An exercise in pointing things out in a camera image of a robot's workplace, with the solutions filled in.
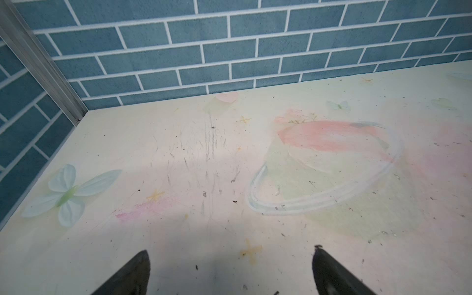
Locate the aluminium corner post left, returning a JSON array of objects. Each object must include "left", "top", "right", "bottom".
[{"left": 1, "top": 1, "right": 88, "bottom": 126}]

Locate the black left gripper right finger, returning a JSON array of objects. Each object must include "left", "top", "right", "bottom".
[{"left": 312, "top": 245, "right": 375, "bottom": 295}]

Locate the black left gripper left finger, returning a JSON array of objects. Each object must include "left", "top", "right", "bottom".
[{"left": 92, "top": 250, "right": 151, "bottom": 295}]

